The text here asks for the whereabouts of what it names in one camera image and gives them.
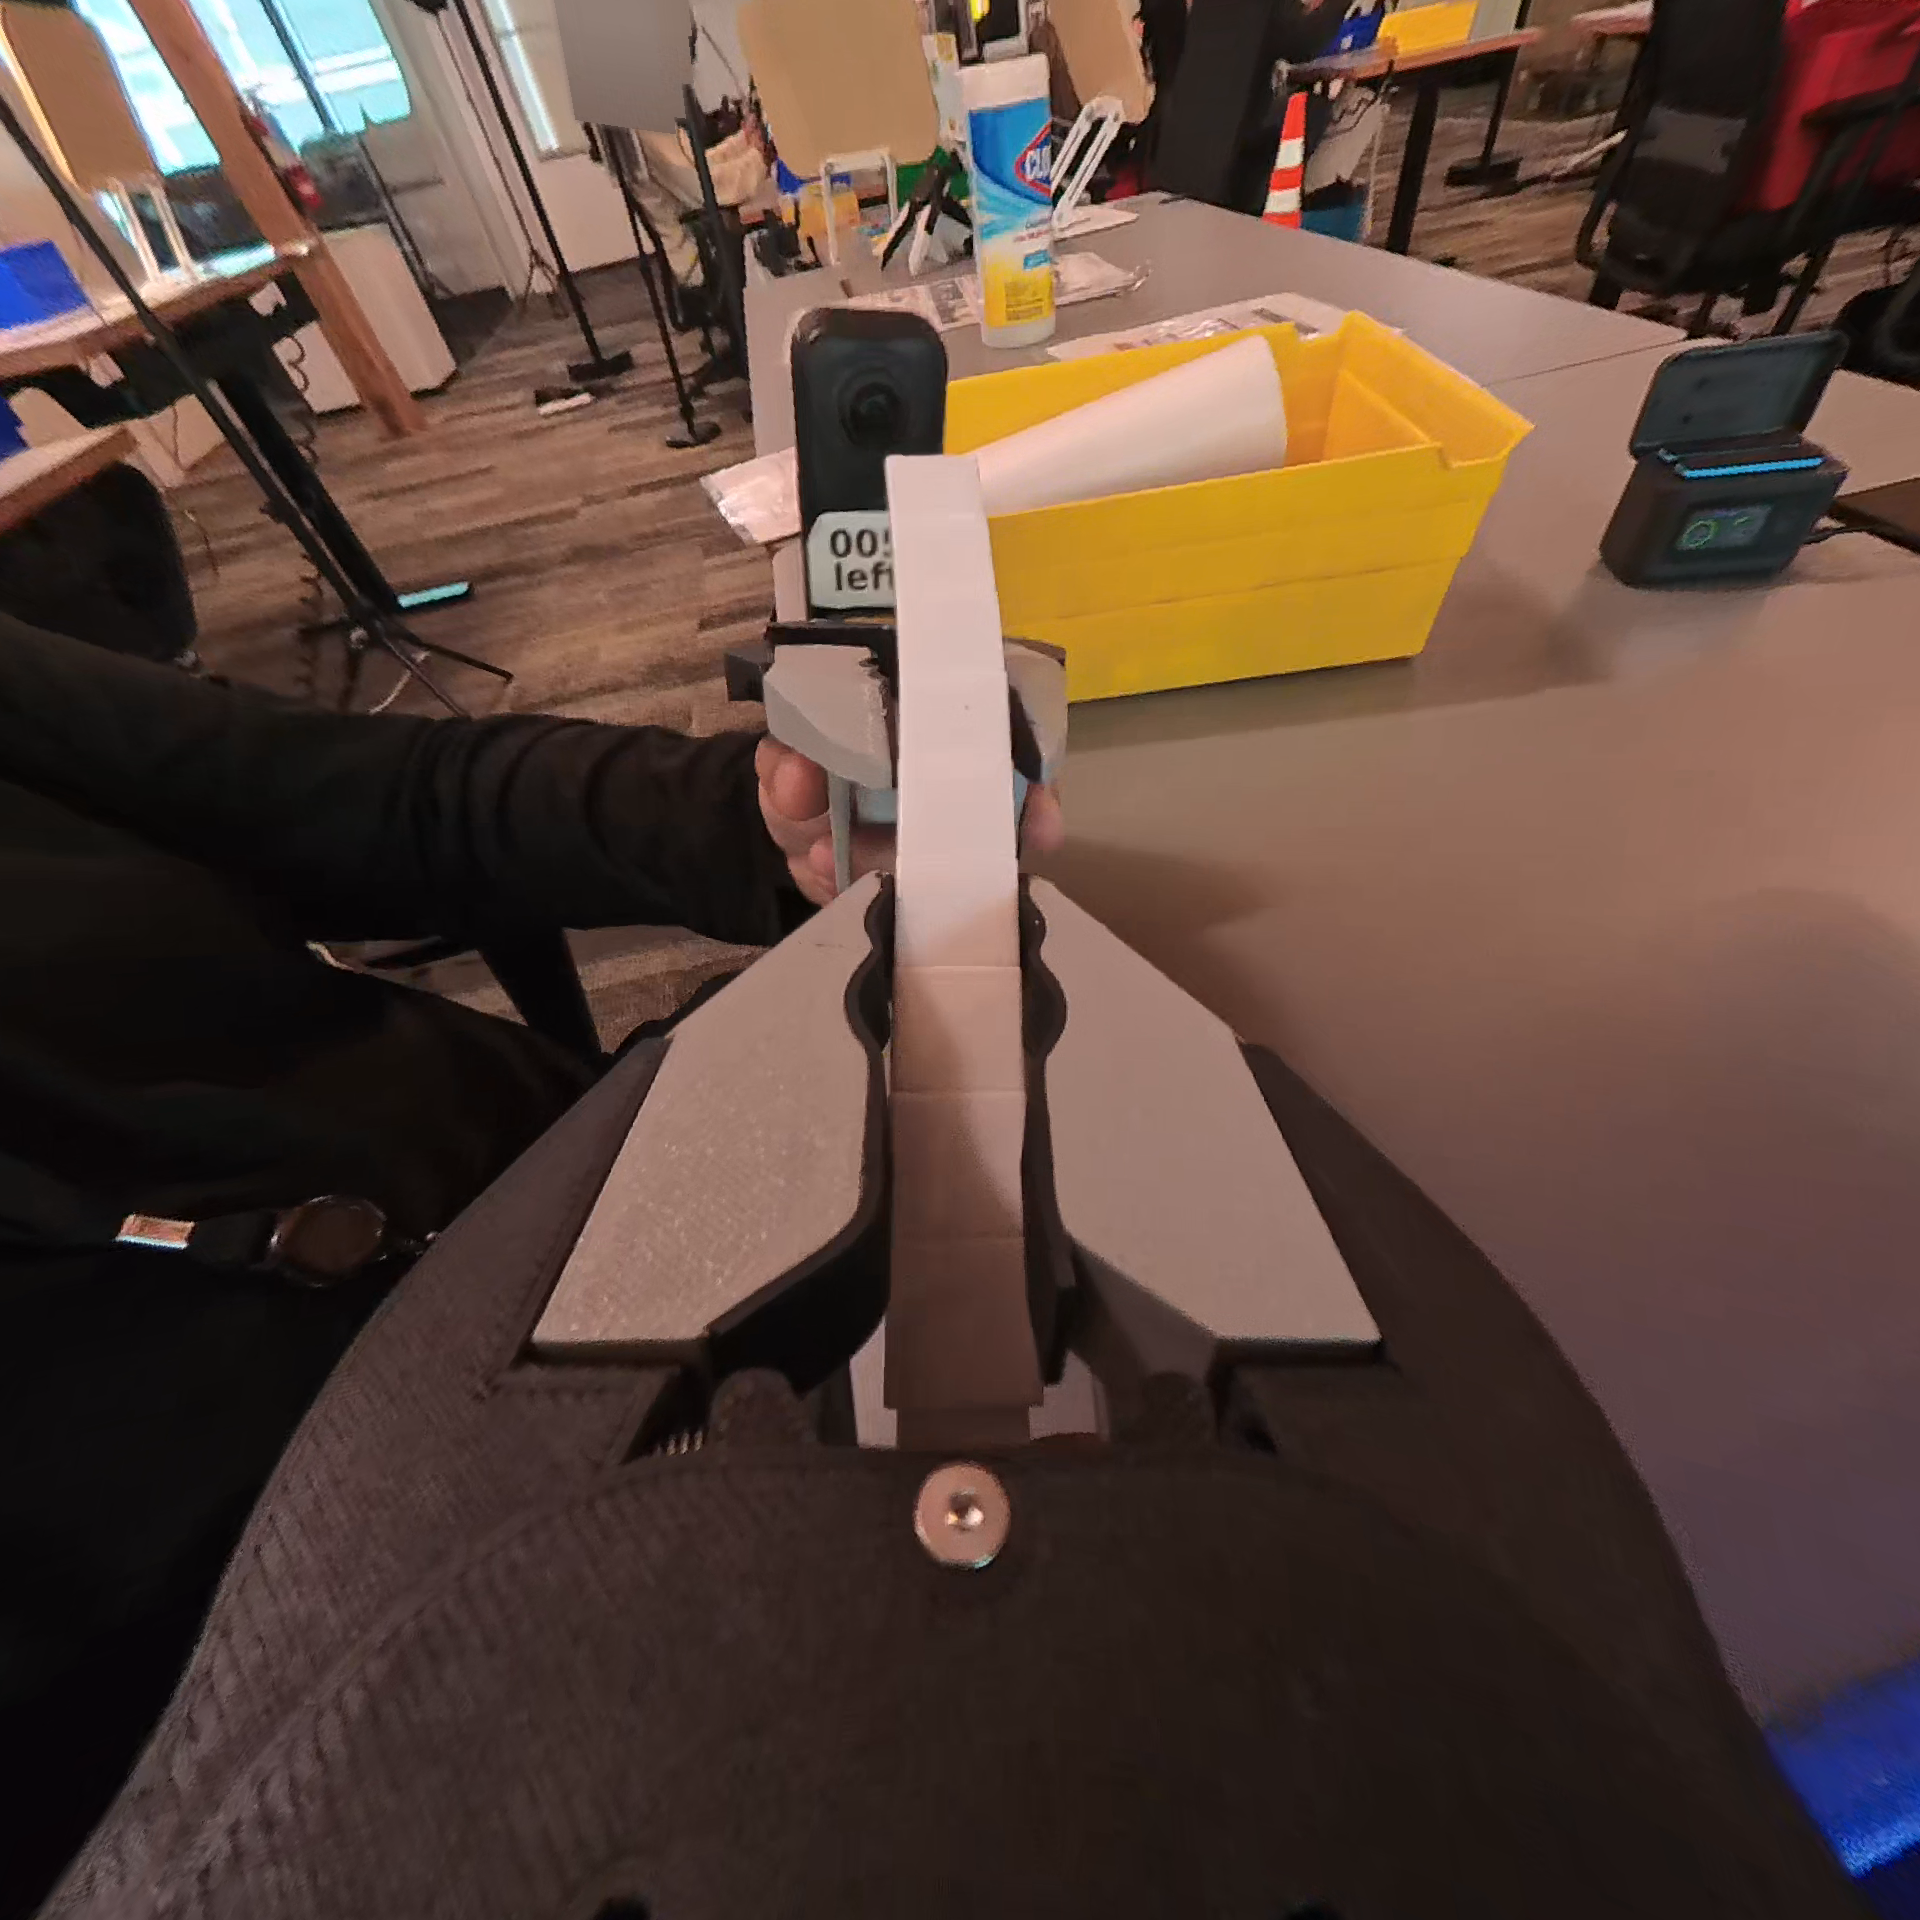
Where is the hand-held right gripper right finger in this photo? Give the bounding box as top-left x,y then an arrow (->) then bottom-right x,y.
1024,874 -> 1386,1383

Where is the disinfecting wipes canister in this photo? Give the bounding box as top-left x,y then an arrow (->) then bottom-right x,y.
956,56 -> 1063,351

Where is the red jacket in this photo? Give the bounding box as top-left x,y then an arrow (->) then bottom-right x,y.
1753,0 -> 1920,212

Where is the clear plastic bag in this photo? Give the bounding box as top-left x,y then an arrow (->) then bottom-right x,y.
701,450 -> 803,547

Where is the beige wooden board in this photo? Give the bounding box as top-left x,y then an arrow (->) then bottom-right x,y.
733,0 -> 940,152
0,6 -> 152,190

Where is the black charging case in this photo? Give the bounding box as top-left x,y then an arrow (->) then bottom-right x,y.
1596,331 -> 1849,591

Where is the black tripod stand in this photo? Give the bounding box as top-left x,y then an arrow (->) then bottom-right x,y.
0,91 -> 511,722

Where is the white foam block strip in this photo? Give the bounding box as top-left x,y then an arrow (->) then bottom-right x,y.
876,455 -> 1052,1451

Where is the yellow plastic bin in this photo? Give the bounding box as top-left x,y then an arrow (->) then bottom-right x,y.
941,310 -> 1535,708

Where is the white paper roll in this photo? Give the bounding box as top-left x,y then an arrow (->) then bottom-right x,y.
973,333 -> 1292,516

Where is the office desk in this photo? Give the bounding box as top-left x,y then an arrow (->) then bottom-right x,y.
1282,27 -> 1547,259

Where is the white cabinet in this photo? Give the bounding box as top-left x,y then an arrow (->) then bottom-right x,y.
246,225 -> 460,415

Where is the blue plastic bin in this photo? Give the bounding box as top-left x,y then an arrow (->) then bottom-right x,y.
1761,1656 -> 1920,1900

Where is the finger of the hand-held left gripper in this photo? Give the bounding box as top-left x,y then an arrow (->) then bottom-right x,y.
762,661 -> 901,790
995,645 -> 1070,782

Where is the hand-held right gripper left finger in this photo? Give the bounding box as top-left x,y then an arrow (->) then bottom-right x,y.
528,874 -> 899,1390

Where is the red fire extinguisher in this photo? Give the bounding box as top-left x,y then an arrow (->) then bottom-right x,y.
253,96 -> 324,212

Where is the black badge reel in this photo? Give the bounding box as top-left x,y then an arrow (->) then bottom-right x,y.
270,1195 -> 396,1290

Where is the printed paper sheet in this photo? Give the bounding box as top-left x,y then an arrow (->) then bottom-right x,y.
1049,292 -> 1404,363
891,247 -> 1149,325

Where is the black mesh office chair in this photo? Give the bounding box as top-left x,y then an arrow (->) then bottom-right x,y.
1582,0 -> 1920,341

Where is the person's left hand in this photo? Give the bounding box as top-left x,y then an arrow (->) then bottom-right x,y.
754,734 -> 1063,906

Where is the person's left forearm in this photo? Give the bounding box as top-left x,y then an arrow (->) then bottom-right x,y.
0,606 -> 819,963

